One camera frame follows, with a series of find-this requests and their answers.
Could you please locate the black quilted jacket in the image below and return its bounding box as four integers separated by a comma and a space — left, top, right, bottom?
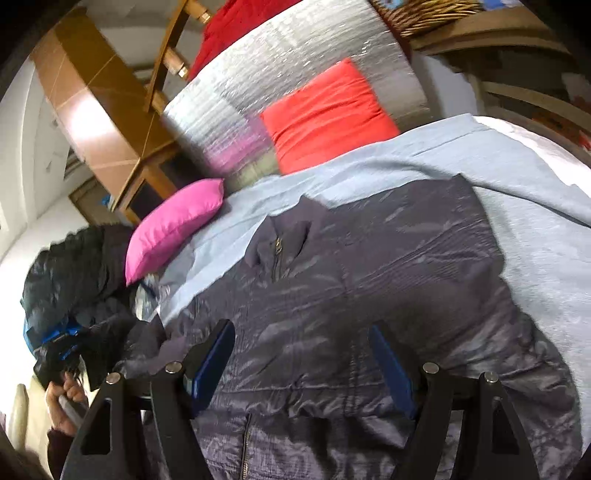
20, 224, 139, 333

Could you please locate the person's left hand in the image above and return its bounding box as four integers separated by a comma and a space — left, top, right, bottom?
45, 370, 89, 438

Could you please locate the wooden shelf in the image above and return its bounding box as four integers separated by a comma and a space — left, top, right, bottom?
411, 0, 591, 148

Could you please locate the red folded cloth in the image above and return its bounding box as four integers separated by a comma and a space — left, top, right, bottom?
259, 58, 400, 176

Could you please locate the person's left forearm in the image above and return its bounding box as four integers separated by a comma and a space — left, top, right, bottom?
45, 427, 79, 480

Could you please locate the wicker basket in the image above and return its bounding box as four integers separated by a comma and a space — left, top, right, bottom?
369, 0, 485, 38

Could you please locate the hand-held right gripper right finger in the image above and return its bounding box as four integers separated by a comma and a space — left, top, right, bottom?
368, 322, 542, 480

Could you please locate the red blanket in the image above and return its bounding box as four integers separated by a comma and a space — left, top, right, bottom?
188, 0, 305, 81

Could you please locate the magenta cloth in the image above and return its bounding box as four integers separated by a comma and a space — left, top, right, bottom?
124, 178, 225, 287

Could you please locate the pale bed sheet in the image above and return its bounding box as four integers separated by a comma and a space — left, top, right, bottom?
475, 114, 591, 195

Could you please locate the grey fleece blanket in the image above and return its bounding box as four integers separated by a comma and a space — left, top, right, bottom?
134, 113, 591, 480

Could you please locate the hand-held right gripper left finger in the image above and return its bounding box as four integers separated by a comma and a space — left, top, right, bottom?
60, 318, 237, 480

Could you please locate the wooden bedside table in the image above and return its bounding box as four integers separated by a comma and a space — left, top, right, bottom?
113, 148, 195, 227

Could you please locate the silver foil mat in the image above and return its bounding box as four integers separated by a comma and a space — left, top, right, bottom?
164, 0, 432, 192

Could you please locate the dark grey puffer jacket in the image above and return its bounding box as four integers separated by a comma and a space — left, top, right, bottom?
115, 173, 585, 480

